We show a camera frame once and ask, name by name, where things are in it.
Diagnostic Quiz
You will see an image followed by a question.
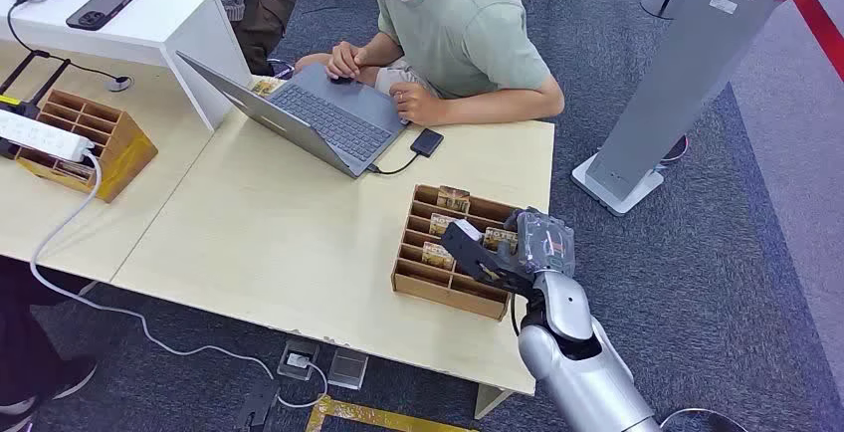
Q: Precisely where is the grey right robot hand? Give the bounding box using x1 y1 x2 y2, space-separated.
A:
496 207 577 280

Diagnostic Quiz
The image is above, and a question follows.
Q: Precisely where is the brown printed card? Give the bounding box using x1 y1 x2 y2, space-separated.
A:
436 186 472 215
483 227 520 254
251 78 286 99
421 241 457 272
429 213 460 238

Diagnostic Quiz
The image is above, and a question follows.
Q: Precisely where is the wooden card organizer with cards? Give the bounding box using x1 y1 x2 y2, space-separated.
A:
390 183 530 323

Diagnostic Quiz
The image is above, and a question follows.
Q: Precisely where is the person's left hand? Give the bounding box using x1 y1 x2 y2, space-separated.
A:
389 82 442 128

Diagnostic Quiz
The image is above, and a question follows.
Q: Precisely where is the person's hand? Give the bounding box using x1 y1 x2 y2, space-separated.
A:
325 40 368 82
389 82 442 128

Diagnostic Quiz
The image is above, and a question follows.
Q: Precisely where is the person's right hand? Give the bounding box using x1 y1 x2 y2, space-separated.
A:
325 40 368 82

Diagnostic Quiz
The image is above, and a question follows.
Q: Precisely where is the black external drive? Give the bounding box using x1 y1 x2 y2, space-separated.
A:
409 127 446 158

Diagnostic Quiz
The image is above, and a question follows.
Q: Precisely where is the grey metal column stand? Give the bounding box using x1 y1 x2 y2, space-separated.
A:
570 0 792 218

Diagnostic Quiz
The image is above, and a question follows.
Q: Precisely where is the clear floor socket cover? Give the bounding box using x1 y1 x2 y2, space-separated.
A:
326 347 370 392

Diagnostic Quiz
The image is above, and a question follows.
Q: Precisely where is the yellow floor tape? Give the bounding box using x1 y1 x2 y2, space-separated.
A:
304 394 478 432

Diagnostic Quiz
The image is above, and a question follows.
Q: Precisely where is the grey open laptop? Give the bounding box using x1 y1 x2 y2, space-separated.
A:
175 51 411 180

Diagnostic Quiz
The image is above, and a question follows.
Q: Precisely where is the floor socket box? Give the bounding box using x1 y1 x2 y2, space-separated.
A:
276 339 321 383

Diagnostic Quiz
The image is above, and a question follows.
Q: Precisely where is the black floor plate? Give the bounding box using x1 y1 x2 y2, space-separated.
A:
233 379 283 432

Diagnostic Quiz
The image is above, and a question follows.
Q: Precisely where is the white desk riser shelf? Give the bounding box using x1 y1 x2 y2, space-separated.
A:
0 0 255 134

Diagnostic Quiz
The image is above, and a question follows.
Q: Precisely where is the black smartphone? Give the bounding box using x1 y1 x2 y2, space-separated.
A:
65 0 141 32

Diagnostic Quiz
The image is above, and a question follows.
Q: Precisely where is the white power strip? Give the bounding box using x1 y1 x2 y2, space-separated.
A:
0 108 97 164

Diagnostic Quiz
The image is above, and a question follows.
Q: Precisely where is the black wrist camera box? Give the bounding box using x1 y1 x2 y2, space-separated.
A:
439 219 536 299

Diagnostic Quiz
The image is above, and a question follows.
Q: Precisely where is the black drive cable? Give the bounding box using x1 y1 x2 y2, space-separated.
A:
366 151 421 176

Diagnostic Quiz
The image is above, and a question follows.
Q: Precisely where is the grey floor cable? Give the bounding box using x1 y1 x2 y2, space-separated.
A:
658 407 749 432

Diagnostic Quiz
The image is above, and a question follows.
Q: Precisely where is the red strap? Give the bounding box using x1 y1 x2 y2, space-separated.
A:
776 0 844 84

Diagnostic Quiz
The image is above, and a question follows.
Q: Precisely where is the white power cable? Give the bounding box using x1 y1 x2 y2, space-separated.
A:
29 150 329 411

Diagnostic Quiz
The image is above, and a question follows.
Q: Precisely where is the thin black cable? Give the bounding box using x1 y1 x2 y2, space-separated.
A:
5 0 126 84

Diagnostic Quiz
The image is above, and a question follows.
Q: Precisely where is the black frame stand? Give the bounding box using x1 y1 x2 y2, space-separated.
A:
0 49 73 160

